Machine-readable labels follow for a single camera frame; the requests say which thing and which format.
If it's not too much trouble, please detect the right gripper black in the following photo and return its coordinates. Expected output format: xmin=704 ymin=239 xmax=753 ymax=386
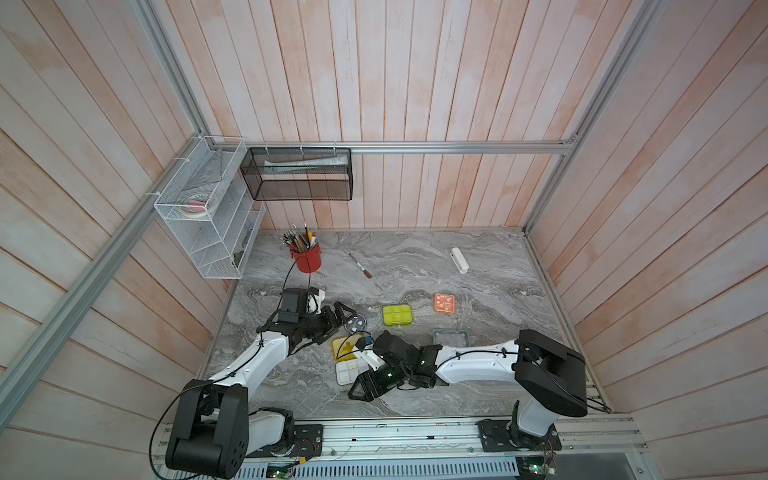
xmin=345 ymin=364 xmax=412 ymax=403

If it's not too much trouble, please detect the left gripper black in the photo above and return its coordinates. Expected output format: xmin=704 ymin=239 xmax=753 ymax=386
xmin=298 ymin=301 xmax=357 ymax=344

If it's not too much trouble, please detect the round dark blue pillbox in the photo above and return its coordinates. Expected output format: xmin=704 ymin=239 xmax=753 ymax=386
xmin=344 ymin=313 xmax=367 ymax=335

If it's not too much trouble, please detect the yellow lid white pillbox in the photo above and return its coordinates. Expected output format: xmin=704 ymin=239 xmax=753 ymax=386
xmin=332 ymin=334 xmax=369 ymax=386

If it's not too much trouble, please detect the green lid white pillbox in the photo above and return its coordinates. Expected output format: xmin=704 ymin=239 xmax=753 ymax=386
xmin=382 ymin=304 xmax=413 ymax=326

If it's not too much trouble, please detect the blue pillbox clear lid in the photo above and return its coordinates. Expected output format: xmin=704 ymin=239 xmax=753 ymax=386
xmin=432 ymin=328 xmax=470 ymax=348

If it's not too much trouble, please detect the orange small pillbox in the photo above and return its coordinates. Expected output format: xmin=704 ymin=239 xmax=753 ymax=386
xmin=433 ymin=293 xmax=456 ymax=314

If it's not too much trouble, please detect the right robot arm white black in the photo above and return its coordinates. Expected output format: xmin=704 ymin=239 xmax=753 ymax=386
xmin=348 ymin=329 xmax=588 ymax=451

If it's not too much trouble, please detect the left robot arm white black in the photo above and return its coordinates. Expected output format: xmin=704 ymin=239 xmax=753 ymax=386
xmin=164 ymin=287 xmax=356 ymax=479

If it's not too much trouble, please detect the red pen cup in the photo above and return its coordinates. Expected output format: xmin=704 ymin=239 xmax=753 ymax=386
xmin=290 ymin=244 xmax=322 ymax=274

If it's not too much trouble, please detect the white rectangular case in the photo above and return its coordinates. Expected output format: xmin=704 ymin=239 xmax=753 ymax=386
xmin=450 ymin=247 xmax=469 ymax=274

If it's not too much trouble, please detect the tape roll on shelf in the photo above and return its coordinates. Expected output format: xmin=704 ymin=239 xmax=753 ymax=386
xmin=178 ymin=191 xmax=218 ymax=219

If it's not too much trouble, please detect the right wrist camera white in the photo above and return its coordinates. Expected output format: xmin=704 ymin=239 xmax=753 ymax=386
xmin=354 ymin=336 xmax=386 ymax=371

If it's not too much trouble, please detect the brown handled screwdriver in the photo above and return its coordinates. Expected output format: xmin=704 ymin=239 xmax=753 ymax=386
xmin=349 ymin=253 xmax=373 ymax=279

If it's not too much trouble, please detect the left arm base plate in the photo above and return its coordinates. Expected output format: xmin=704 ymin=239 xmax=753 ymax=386
xmin=246 ymin=424 xmax=324 ymax=460

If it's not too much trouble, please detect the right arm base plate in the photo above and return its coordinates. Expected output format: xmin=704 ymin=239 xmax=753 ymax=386
xmin=476 ymin=419 xmax=562 ymax=453

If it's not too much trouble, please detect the black mesh wall basket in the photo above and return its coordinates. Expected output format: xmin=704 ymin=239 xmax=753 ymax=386
xmin=240 ymin=146 xmax=354 ymax=202

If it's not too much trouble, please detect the white wire shelf rack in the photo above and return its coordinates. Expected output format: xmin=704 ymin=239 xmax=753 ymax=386
xmin=154 ymin=136 xmax=265 ymax=280

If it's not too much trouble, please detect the aluminium front rail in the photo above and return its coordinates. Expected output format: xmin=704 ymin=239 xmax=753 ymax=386
xmin=152 ymin=413 xmax=649 ymax=468

